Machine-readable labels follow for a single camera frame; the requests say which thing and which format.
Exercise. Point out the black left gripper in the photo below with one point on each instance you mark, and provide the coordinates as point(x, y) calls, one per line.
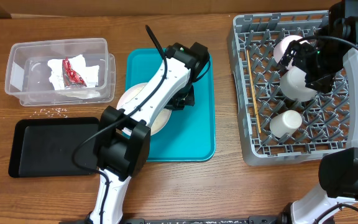
point(189, 98)

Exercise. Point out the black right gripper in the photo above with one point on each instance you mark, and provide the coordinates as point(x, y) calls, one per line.
point(324, 81)

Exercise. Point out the white grey bowl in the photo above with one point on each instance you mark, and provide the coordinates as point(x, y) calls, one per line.
point(293, 86)

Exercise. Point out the large pink plate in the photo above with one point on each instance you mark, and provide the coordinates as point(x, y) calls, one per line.
point(162, 118)

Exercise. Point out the small pink saucer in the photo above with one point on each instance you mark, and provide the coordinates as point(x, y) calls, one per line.
point(280, 49)

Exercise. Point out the white cup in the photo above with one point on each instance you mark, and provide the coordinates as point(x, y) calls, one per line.
point(285, 123)

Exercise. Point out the wooden chopstick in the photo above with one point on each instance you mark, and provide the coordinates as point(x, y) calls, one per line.
point(256, 112)

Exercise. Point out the red snack wrapper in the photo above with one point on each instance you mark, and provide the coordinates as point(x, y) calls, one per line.
point(70, 76)

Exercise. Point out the black tray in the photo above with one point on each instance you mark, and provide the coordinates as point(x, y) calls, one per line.
point(44, 147)

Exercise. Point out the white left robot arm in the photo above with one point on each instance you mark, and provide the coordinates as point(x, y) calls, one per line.
point(120, 148)

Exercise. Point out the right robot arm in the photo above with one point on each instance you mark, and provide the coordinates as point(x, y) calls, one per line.
point(338, 172)

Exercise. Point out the teal plastic tray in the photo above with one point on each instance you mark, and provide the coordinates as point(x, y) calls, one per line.
point(190, 134)

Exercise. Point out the clear plastic bin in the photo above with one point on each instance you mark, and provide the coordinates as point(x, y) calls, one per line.
point(27, 72)

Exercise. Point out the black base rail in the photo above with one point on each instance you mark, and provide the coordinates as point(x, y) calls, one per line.
point(250, 220)

